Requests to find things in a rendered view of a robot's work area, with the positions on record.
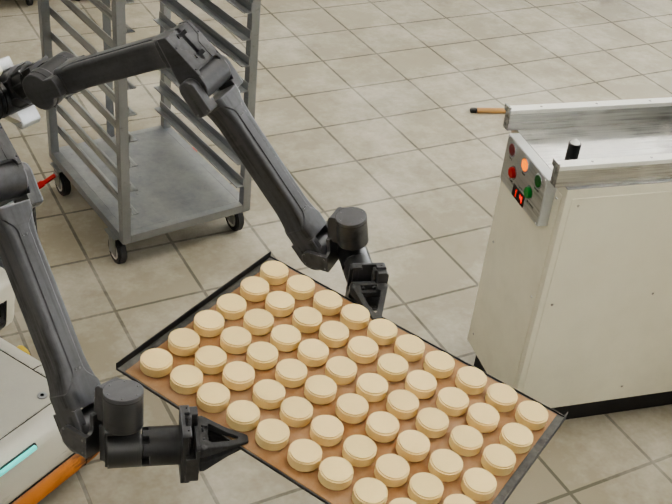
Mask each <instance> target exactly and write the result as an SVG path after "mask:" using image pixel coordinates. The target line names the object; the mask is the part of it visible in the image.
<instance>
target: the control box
mask: <svg viewBox="0 0 672 504"><path fill-rule="evenodd" d="M510 144H513V145H514V148H515V152H514V155H513V156H511V155H510V152H509V146H510ZM523 159H526V161H527V170H526V171H523V169H522V160H523ZM510 167H514V168H515V172H516V174H515V177H514V178H510V177H509V175H508V169H509V168H510ZM536 175H539V176H540V179H541V185H540V187H536V185H535V176H536ZM551 176H552V171H551V169H550V168H549V167H548V166H547V165H546V163H545V162H544V161H543V160H542V159H541V158H540V156H539V155H538V154H537V153H536V152H535V151H534V149H533V148H532V147H531V146H530V145H529V144H528V142H527V141H526V140H525V139H524V138H523V137H522V135H521V134H520V133H510V134H509V137H508V142H507V147H506V151H505V156H504V161H503V166H502V170H501V175H500V179H501V181H502V182H503V183H504V184H505V186H506V187H507V188H508V190H509V191H510V192H511V194H512V195H513V191H514V187H516V188H517V192H516V189H515V192H516V197H514V196H513V197H514V198H515V199H516V201H517V202H518V203H519V202H520V201H521V203H520V204H519V205H520V206H521V207H522V208H523V209H524V210H525V212H526V213H527V214H528V216H529V217H530V218H531V220H532V221H533V222H534V223H535V225H536V226H547V224H548V220H549V216H550V212H551V208H552V204H553V200H554V196H555V192H556V189H557V188H554V186H553V185H552V184H551V183H550V180H551ZM525 187H530V188H531V192H532V194H531V197H530V198H525V196H524V189H525ZM515 192H514V195H515ZM520 193H521V194H522V200H519V198H521V196H520ZM519 196H520V197H519ZM518 200H519V201H518Z"/></svg>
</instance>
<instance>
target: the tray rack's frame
mask: <svg viewBox="0 0 672 504"><path fill-rule="evenodd" d="M37 1H38V14H39V28H40V41H41V54H42V58H43V57H44V56H46V55H47V57H48V58H49V59H50V58H52V57H53V52H52V38H51V24H50V9H49V0H37ZM102 22H103V30H104V31H105V32H106V33H107V34H108V35H109V36H110V37H111V20H110V19H109V18H108V17H107V16H106V15H105V14H104V13H102ZM46 120H47V134H48V147H49V157H50V158H51V159H52V160H53V162H51V163H50V165H51V166H52V167H53V168H54V171H55V172H56V174H57V175H58V178H57V177H56V178H54V179H55V184H56V185H57V186H58V187H59V189H61V187H60V172H63V174H64V175H65V176H66V177H67V178H68V180H69V181H70V182H71V183H72V184H73V186H74V187H75V188H76V189H77V190H78V192H79V193H80V194H81V195H82V196H83V198H84V199H85V200H86V201H87V202H88V204H89V205H90V206H91V207H92V208H93V210H94V211H95V212H96V213H97V214H98V216H99V217H100V218H101V219H102V220H103V222H104V223H105V224H106V225H107V226H108V228H105V229H104V230H105V231H106V233H107V234H108V236H109V250H110V252H111V253H112V254H113V255H114V257H116V246H115V240H119V213H118V201H117V200H116V198H115V197H114V196H113V195H112V194H111V193H110V192H109V190H108V189H107V188H106V187H105V186H104V185H103V184H102V182H101V181H100V180H99V179H98V178H97V177H96V176H95V174H94V173H93V172H92V171H91V170H90V169H89V167H88V166H87V165H86V164H85V163H84V162H83V161H82V159H81V158H80V157H79V156H78V155H77V154H76V153H75V151H74V150H73V149H72V148H71V147H70V146H69V145H68V146H63V147H59V139H58V125H57V110H56V108H55V107H53V108H51V109H49V110H46ZM130 133H131V134H132V135H133V136H134V137H135V138H136V139H137V141H135V142H130V143H129V156H130V157H131V158H132V160H133V161H134V162H135V163H136V164H137V165H138V166H136V167H131V168H129V174H130V181H131V182H132V183H133V184H134V185H135V186H136V188H137V189H138V191H134V192H130V204H131V205H132V206H133V207H134V208H135V209H136V211H137V212H138V213H139V214H136V215H133V216H131V243H133V242H137V241H140V240H144V239H148V238H151V237H155V236H158V235H162V234H166V233H169V232H173V231H177V230H180V229H184V228H187V227H191V226H195V225H198V224H202V223H206V222H209V221H213V220H217V219H220V218H224V217H226V218H227V219H228V220H229V221H230V222H231V223H232V224H233V222H234V215H235V214H238V213H243V205H242V204H241V203H240V202H239V192H238V191H237V190H236V189H235V188H234V187H233V186H232V185H231V184H230V183H229V182H228V181H226V180H225V179H224V178H223V177H222V176H221V175H220V174H219V173H218V172H217V171H216V170H215V169H214V168H213V167H212V166H211V165H210V164H209V163H208V162H207V161H206V160H205V159H204V158H203V157H202V156H200V155H199V154H198V153H197V152H196V151H195V150H194V149H193V148H192V147H191V146H190V145H189V144H188V143H187V142H186V141H185V140H184V139H183V138H182V137H181V136H180V135H179V134H178V133H177V132H175V131H174V130H173V129H172V128H171V125H170V124H169V123H168V122H167V121H166V120H165V119H164V118H163V117H162V116H161V125H160V126H155V127H150V128H146V129H141V130H137V131H132V132H130ZM94 142H95V143H96V144H97V145H98V146H99V147H100V148H101V149H102V150H103V151H104V152H105V154H106V155H107V156H108V157H109V158H110V159H111V160H112V161H113V162H114V163H115V165H116V166H117V154H116V153H115V152H114V151H113V150H112V148H111V147H110V146H109V145H108V144H107V143H106V142H105V141H104V140H103V139H102V138H100V139H95V140H94ZM77 144H78V145H79V146H80V147H81V148H82V150H83V151H84V152H85V153H86V154H87V155H88V156H89V158H90V159H91V160H92V161H93V162H94V163H95V164H96V165H97V167H98V168H99V169H100V170H101V171H102V172H103V173H104V174H105V176H106V177H107V178H108V179H109V180H110V181H111V182H112V183H113V185H114V186H115V187H116V188H117V189H118V183H117V177H116V176H115V175H114V174H113V173H112V171H111V170H110V169H109V168H108V167H107V166H106V165H105V164H104V163H103V161H102V160H101V159H100V158H99V157H98V156H97V155H96V154H95V153H94V151H93V150H92V149H91V148H90V147H89V146H88V145H87V144H86V143H85V142H81V143H77Z"/></svg>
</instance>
